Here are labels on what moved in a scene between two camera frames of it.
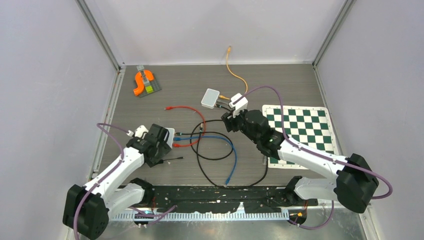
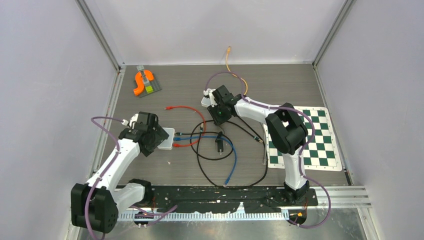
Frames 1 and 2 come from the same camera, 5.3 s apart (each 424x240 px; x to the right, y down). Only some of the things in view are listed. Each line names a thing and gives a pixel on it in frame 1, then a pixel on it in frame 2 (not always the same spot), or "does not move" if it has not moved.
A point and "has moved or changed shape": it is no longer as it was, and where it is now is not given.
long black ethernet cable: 180,134 has moved or changed shape
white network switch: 170,140 does not move
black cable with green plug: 208,179 does not move
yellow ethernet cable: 233,73 does not move
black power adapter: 161,161 → 219,140
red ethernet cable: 179,145 does not move
